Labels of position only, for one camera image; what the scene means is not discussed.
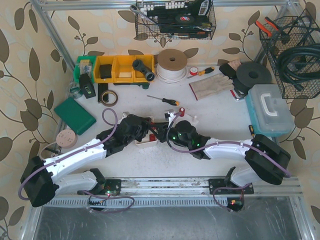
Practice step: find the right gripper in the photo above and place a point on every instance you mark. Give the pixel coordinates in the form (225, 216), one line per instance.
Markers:
(164, 132)

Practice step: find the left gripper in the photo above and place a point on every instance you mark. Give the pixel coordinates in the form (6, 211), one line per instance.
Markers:
(145, 125)

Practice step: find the white spring tray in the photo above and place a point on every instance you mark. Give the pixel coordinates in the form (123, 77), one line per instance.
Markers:
(145, 142)

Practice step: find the large red spring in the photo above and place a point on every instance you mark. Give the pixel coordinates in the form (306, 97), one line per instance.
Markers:
(152, 137)
(182, 112)

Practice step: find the black orange screwdriver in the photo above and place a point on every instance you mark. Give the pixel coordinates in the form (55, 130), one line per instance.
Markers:
(165, 100)

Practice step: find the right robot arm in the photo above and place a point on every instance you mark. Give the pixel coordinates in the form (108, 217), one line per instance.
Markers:
(259, 158)

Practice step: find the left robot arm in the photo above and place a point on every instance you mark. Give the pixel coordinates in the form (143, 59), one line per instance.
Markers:
(43, 179)

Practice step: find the brown packing tape roll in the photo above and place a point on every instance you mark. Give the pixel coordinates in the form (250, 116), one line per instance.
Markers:
(109, 98)

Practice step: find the yellow storage bin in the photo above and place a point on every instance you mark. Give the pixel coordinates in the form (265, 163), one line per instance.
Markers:
(122, 71)

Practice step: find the grey pipe fitting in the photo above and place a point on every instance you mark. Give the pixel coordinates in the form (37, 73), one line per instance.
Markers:
(139, 66)

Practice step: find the red tape roll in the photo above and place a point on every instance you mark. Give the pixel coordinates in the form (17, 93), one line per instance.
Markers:
(193, 71)

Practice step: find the black device with label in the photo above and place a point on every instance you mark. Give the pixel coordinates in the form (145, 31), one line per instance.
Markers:
(86, 86)

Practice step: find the green sanding block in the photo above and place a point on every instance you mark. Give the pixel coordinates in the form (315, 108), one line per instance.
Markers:
(75, 116)

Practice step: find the beige work glove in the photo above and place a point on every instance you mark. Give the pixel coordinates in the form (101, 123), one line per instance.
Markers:
(211, 86)

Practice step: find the small yellow black screwdriver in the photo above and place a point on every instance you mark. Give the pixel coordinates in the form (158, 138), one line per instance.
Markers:
(203, 72)

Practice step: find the small glass jar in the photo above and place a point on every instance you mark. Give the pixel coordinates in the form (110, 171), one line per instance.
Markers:
(75, 91)

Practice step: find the round beige power socket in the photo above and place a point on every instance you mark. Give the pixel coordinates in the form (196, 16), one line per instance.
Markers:
(66, 139)

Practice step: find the green storage bin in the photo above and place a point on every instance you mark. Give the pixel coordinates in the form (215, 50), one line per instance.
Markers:
(84, 65)

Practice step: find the black brush block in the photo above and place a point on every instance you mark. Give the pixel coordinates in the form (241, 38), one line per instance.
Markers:
(230, 69)

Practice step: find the black spool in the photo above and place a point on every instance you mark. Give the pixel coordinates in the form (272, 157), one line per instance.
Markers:
(249, 74)

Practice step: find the clear teal toolbox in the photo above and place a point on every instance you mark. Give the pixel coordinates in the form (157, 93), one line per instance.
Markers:
(268, 111)

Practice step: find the white peg base plate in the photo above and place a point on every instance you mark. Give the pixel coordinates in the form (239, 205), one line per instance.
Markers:
(186, 117)

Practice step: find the white cable spool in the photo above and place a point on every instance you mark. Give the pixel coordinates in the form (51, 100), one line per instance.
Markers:
(171, 66)

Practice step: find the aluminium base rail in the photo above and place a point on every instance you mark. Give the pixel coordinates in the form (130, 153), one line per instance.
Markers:
(162, 186)

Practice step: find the wire basket with tools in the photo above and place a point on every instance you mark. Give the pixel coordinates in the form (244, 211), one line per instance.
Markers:
(176, 19)

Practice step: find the orange handled pliers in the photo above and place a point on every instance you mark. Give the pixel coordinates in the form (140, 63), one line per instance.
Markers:
(264, 28)

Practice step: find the wire basket with cables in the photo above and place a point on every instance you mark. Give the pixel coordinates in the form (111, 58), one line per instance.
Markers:
(294, 56)

